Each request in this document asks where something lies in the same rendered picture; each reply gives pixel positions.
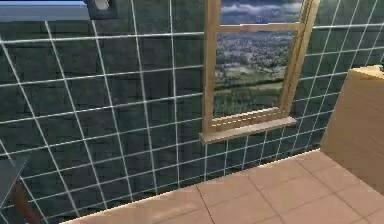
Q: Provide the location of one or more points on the dark square wall mount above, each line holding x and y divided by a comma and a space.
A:
101, 7

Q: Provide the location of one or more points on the wooden framed window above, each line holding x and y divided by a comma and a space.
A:
210, 66

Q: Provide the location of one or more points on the light wooden cabinet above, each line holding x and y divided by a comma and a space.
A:
360, 133

